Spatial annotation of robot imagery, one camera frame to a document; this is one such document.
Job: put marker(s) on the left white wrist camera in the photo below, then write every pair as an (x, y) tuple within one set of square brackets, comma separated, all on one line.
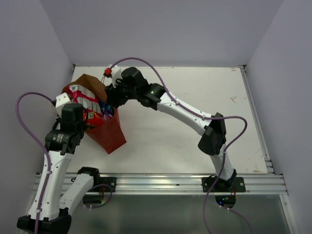
[(61, 101)]

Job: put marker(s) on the aluminium rail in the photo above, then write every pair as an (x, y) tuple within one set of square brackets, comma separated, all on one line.
[(191, 184), (263, 145)]

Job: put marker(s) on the red paper bag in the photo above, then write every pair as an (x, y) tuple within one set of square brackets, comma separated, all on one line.
[(109, 135)]

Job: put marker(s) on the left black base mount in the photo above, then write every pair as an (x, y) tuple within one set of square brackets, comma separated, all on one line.
[(105, 184)]

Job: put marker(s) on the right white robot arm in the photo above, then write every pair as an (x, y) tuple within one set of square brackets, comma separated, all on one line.
[(212, 129)]

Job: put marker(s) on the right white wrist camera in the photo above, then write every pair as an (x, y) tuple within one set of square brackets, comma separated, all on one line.
[(114, 73)]

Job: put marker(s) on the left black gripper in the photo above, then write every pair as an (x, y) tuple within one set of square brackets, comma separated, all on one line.
[(83, 124)]

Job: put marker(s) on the red snack packet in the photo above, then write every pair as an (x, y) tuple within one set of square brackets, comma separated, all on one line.
[(92, 119)]

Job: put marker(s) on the purple candy packet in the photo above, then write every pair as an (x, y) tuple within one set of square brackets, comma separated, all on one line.
[(107, 110)]

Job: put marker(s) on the aluminium right side rail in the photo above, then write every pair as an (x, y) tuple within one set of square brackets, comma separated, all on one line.
[(263, 145)]

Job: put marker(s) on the pink foil snack bag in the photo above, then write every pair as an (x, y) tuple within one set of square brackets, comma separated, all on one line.
[(81, 95)]

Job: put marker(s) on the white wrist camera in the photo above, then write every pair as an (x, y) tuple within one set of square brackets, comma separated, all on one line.
[(114, 73), (61, 101)]

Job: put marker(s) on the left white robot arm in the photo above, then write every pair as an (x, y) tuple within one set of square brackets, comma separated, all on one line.
[(51, 211)]

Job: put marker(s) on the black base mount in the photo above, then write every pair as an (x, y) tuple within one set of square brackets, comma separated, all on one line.
[(236, 185), (105, 184)]

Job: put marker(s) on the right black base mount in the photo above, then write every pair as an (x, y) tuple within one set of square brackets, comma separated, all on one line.
[(236, 185)]

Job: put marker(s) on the aluminium front rail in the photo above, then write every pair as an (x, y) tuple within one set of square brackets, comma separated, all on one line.
[(191, 184)]

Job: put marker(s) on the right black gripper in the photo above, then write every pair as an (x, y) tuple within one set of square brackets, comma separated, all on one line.
[(113, 98)]

